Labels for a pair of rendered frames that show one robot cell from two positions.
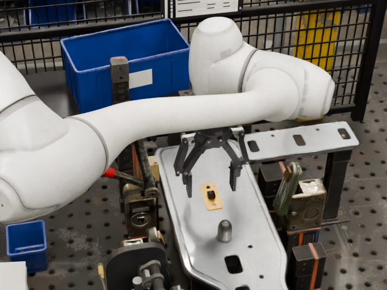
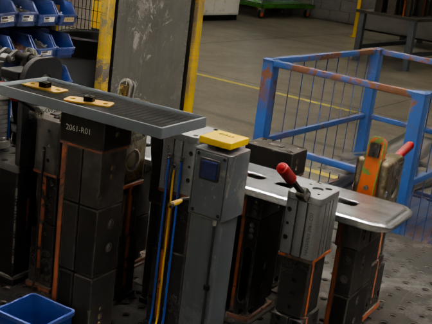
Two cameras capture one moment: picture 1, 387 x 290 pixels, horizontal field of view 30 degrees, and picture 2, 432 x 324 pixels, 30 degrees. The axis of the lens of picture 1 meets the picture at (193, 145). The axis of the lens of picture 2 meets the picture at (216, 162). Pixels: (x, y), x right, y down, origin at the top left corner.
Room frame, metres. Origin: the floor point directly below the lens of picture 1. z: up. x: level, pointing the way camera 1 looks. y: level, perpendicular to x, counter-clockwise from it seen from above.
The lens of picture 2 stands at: (-0.66, 1.02, 1.47)
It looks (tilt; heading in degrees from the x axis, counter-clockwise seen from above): 16 degrees down; 312
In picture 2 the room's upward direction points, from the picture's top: 7 degrees clockwise
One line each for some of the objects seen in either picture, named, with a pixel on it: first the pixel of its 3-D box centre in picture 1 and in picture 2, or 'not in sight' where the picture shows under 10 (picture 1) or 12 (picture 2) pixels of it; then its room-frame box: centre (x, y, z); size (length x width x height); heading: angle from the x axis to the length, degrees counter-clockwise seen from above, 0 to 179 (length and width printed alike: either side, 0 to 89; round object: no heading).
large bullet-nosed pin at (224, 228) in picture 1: (224, 231); not in sight; (1.07, -0.07, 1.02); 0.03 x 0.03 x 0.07
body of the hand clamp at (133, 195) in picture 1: (141, 244); not in sight; (1.15, 0.12, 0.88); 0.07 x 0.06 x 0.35; 103
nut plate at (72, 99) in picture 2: not in sight; (89, 99); (0.44, 0.14, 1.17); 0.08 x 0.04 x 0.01; 34
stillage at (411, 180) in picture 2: not in sight; (379, 157); (1.39, -2.49, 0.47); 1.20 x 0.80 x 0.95; 97
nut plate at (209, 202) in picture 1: (211, 195); not in sight; (1.19, -0.04, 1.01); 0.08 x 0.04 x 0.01; 13
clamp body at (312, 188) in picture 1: (298, 239); not in sight; (1.18, -0.26, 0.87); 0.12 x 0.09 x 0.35; 103
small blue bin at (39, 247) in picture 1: (28, 248); not in sight; (1.25, 0.42, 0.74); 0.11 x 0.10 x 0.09; 13
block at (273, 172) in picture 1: (273, 211); not in sight; (1.30, -0.21, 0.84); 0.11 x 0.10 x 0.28; 103
